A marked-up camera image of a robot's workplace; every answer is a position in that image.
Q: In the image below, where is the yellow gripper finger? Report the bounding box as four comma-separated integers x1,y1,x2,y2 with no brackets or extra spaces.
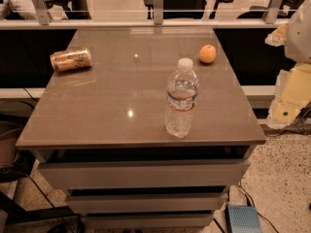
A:
267,63,311,126
264,23,288,47

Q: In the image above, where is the clear plastic water bottle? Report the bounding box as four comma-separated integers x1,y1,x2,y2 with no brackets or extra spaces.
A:
165,58,199,138

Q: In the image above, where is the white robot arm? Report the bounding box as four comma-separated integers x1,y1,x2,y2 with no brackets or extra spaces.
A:
264,0,311,129

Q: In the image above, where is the black office chair right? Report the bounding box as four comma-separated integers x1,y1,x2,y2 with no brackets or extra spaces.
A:
239,0,305,18

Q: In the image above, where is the black office chair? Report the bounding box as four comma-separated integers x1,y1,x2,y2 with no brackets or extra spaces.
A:
44,0,91,19
144,0,233,19
239,0,305,18

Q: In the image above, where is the orange fruit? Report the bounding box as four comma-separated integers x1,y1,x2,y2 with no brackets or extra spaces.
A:
199,45,217,64

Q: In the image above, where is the blue perforated box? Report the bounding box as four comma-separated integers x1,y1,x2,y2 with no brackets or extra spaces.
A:
225,205,262,233

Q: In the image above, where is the grey drawer cabinet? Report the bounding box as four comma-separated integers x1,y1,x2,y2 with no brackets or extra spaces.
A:
17,27,265,229

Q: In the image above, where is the black office chair left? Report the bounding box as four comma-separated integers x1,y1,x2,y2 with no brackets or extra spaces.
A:
44,0,91,19

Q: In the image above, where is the orange soda can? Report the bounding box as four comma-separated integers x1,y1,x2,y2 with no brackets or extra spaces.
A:
50,48,91,72

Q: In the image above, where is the glass partition railing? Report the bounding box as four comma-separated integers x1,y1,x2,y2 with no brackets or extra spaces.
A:
1,0,291,28

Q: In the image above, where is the black floor cable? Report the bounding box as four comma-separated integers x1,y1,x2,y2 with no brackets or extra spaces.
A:
212,182,280,233

